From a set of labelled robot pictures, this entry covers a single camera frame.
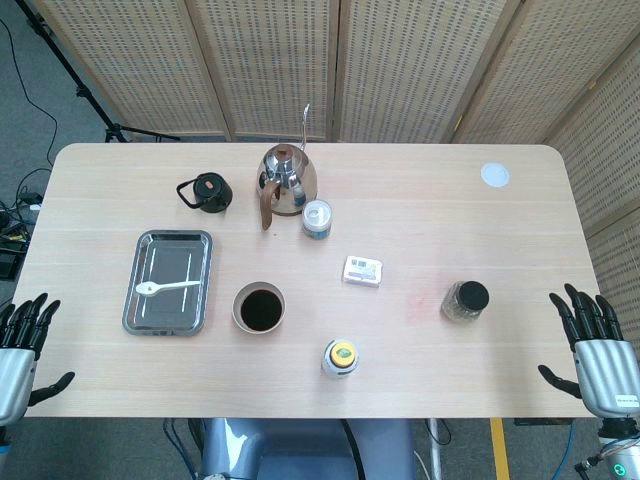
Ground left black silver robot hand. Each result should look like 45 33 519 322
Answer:
0 292 76 427

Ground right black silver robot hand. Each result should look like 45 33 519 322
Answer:
537 283 640 419

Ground white plastic spoon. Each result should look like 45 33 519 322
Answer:
135 280 202 298

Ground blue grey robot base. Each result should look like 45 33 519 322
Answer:
199 417 416 480

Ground white bowl with dark liquid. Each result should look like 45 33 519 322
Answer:
231 281 287 334

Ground glass herb jar black lid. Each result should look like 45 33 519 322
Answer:
440 280 491 323

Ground stainless steel rectangular tray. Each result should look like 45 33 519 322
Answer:
121 229 214 337

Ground black tripod stand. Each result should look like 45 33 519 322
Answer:
14 0 181 147

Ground small white printed box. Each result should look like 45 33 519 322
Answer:
342 255 387 290

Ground small black teapot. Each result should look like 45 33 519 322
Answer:
175 172 234 215

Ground tea bottle yellow cap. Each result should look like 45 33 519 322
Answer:
320 338 360 381

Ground small clear jar white lid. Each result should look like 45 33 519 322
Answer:
301 199 335 240

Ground woven bamboo folding screen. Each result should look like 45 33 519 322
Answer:
29 0 640 351

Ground black floor cables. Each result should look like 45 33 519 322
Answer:
0 19 59 281

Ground steel gooseneck kettle wooden handle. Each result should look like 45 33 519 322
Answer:
256 103 320 231

